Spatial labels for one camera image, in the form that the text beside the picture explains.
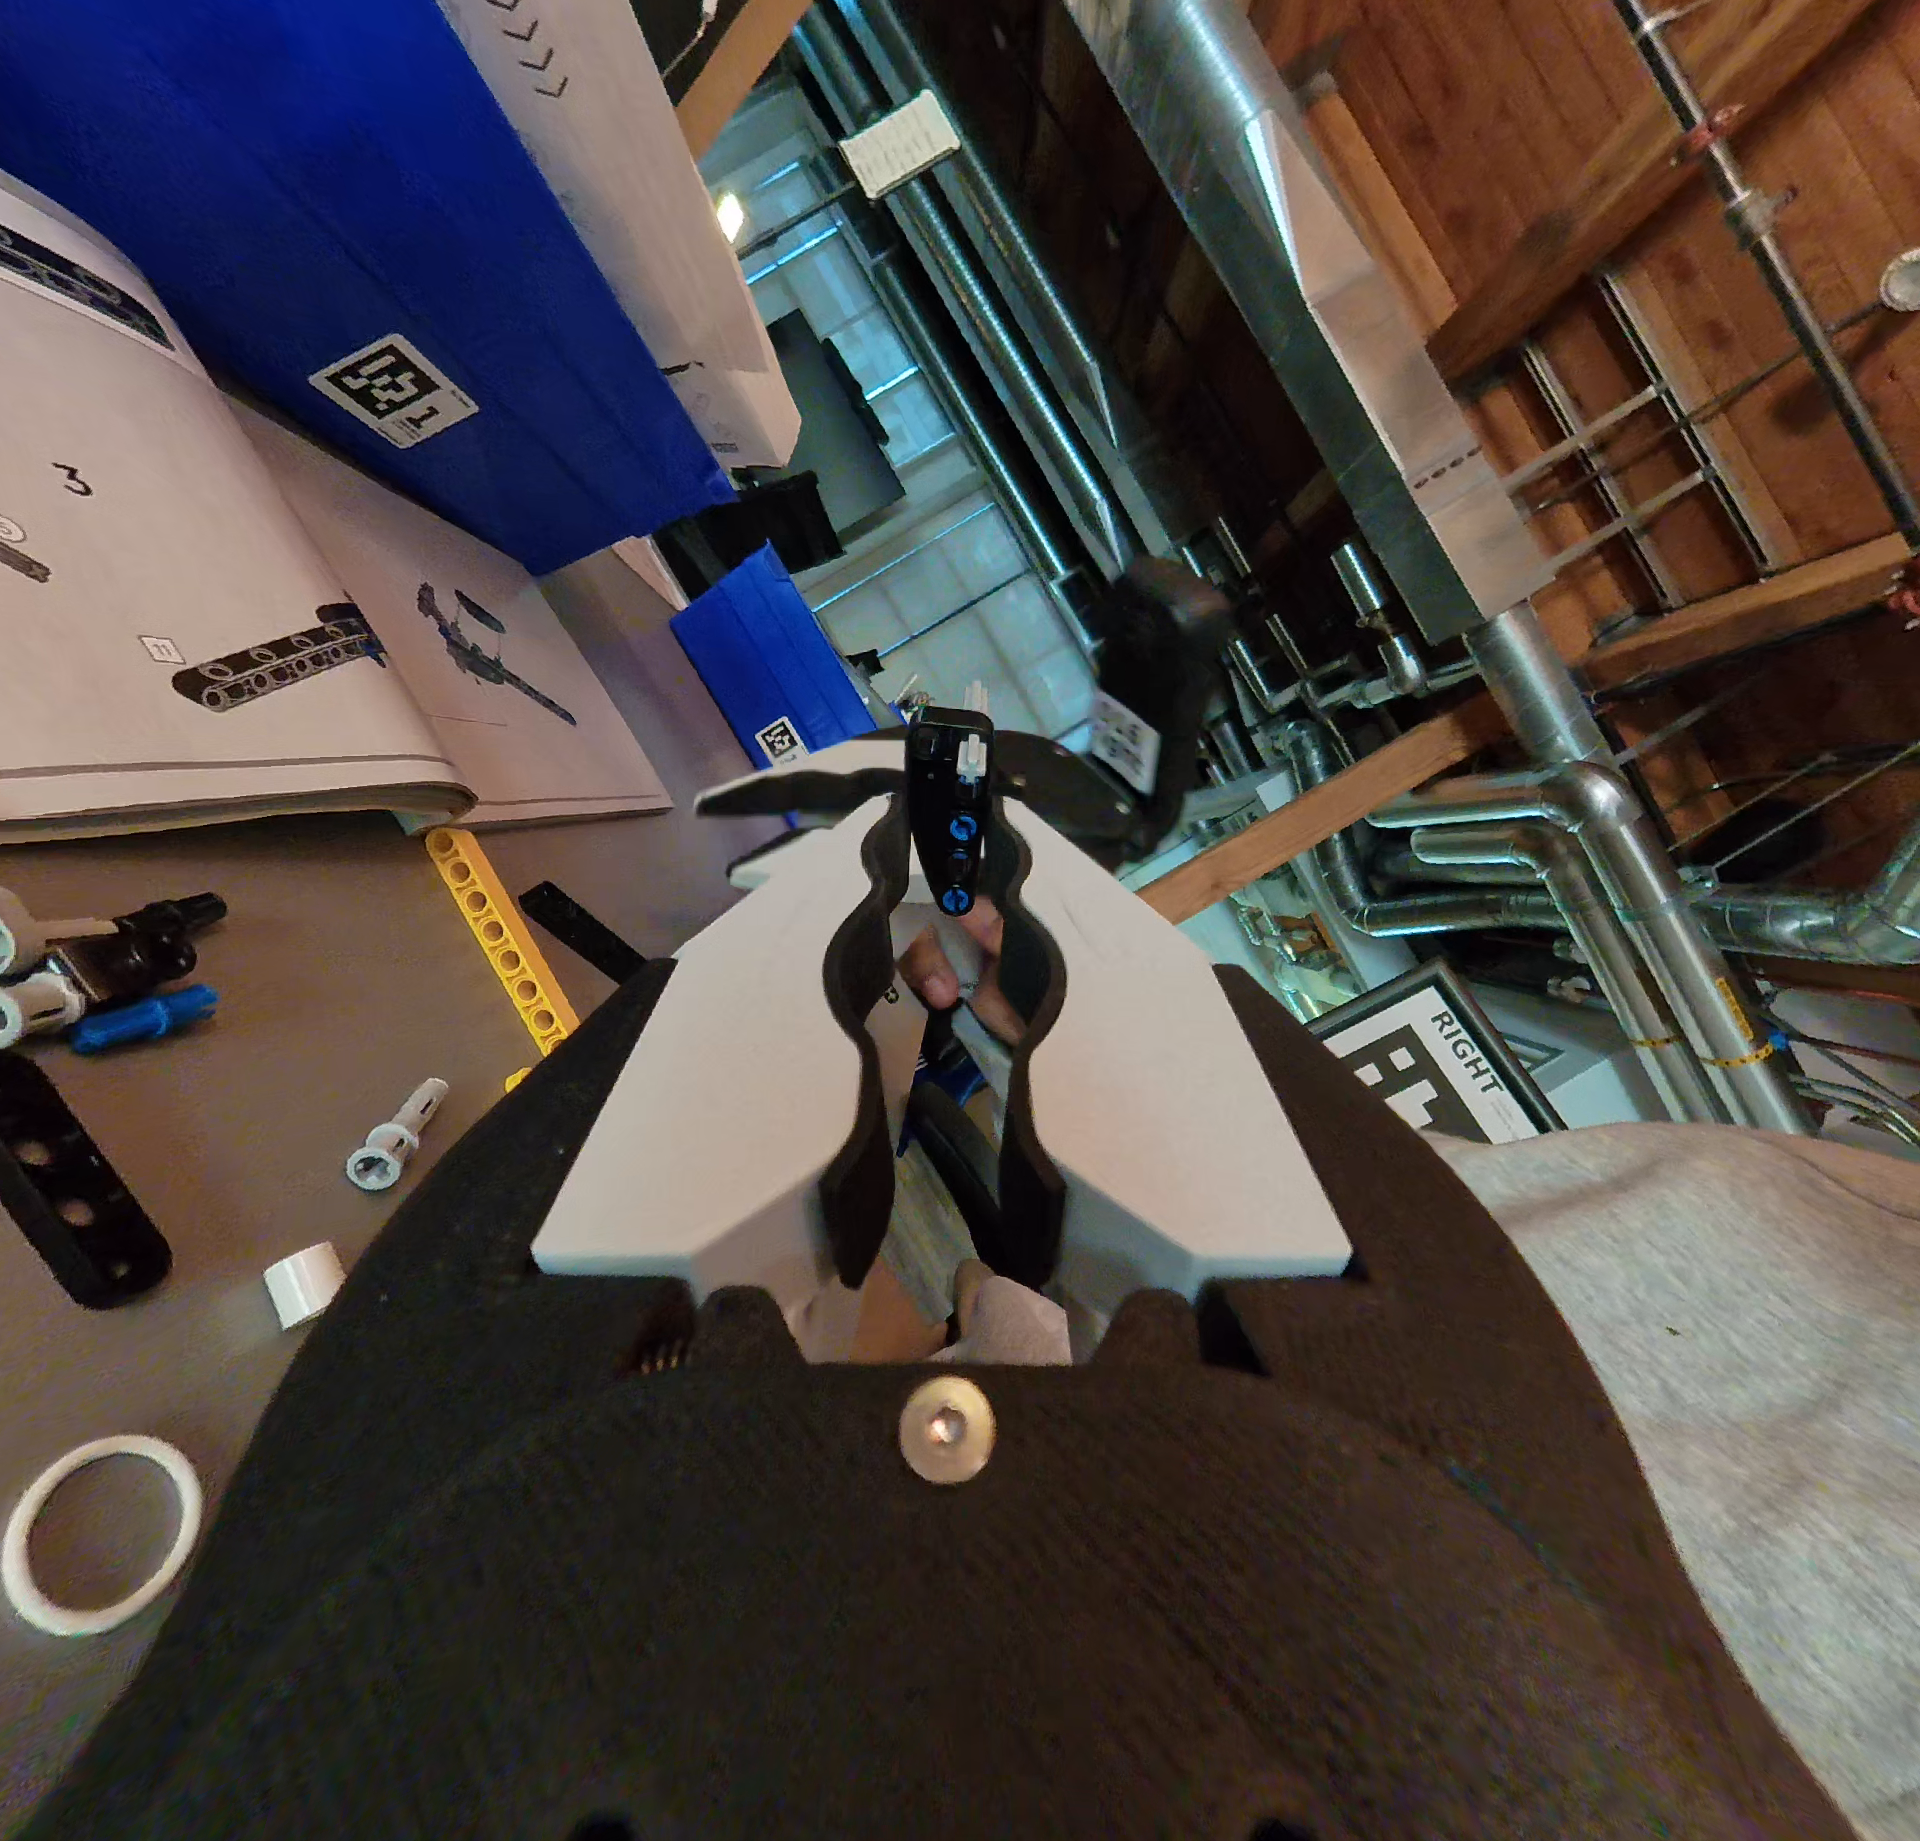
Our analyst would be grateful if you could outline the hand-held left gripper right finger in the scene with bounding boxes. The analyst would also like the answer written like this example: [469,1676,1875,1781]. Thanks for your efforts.
[982,798,1365,1302]

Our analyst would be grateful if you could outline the metal sprinkler pipe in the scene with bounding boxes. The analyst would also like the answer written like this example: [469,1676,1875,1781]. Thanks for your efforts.
[1566,0,1920,552]

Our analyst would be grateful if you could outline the vertical round metal duct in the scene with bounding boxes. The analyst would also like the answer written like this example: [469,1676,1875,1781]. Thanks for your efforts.
[1463,601,1819,1138]

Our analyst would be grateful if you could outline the black lego assembly white ends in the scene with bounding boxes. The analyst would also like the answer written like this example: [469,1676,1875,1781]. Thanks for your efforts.
[0,889,230,1049]

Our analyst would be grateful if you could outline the black case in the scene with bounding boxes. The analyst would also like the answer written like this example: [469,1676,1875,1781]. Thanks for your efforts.
[660,470,842,569]

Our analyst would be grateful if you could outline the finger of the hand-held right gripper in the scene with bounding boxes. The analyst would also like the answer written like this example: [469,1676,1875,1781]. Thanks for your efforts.
[692,738,914,827]
[726,808,889,893]

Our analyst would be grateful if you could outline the long yellow lego beam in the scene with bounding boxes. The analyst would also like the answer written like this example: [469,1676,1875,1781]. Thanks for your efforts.
[425,825,580,1055]

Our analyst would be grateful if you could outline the white cardboard box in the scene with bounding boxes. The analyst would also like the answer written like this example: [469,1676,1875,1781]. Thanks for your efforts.
[390,0,804,470]

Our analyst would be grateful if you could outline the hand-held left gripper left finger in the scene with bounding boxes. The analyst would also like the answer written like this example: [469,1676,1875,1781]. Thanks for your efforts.
[532,795,914,1294]

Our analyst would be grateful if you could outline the person's right forearm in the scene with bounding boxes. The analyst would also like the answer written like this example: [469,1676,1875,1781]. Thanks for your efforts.
[862,1256,1074,1367]

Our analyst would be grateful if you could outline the person's right hand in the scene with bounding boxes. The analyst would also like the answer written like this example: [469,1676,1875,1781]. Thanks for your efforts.
[897,911,1030,1050]

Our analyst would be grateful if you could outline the lego instruction booklet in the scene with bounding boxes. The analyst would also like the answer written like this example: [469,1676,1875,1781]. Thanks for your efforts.
[0,168,679,841]

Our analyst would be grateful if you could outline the blue lego pin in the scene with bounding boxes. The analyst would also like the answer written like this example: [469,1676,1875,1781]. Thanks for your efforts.
[73,982,222,1055]

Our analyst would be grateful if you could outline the silver spiral elbow duct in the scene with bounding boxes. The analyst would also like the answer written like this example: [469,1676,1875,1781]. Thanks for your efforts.
[1694,820,1920,964]

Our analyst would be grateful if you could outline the white paper sign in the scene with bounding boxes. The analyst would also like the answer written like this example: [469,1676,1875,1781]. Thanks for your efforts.
[837,90,963,200]

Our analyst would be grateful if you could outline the white lego cylinder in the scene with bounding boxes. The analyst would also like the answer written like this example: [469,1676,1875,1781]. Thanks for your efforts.
[262,1241,350,1332]

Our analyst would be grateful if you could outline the wide black lego beam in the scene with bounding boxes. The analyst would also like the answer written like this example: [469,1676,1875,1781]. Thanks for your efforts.
[0,1049,174,1311]

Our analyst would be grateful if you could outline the large blue bin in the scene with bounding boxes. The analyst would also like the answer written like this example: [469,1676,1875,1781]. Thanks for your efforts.
[0,0,738,573]

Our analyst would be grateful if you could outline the rectangular metal air duct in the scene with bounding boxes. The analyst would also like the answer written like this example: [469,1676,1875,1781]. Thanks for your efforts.
[1021,0,1555,627]

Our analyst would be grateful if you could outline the person's grey sweatshirt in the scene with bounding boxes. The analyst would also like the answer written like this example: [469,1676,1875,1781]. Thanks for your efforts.
[1416,1121,1920,1841]

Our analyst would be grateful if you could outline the black framed printed sign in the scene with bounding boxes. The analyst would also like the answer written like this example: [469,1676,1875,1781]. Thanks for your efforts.
[1302,956,1573,1170]

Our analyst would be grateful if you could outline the grey horizontal metal pipe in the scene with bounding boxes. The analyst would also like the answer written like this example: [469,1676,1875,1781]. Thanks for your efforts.
[1274,760,1623,943]

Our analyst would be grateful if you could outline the small blue bin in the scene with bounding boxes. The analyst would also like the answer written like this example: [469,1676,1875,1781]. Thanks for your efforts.
[666,542,880,808]

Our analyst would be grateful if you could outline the white ring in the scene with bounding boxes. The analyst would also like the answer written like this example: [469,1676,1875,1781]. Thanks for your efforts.
[0,1437,206,1640]

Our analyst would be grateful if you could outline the white grey lego connector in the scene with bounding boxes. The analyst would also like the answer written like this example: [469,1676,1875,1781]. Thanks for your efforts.
[345,1077,452,1192]

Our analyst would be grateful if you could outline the black lego beam blue pins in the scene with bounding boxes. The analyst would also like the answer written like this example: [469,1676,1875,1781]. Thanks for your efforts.
[905,703,996,920]

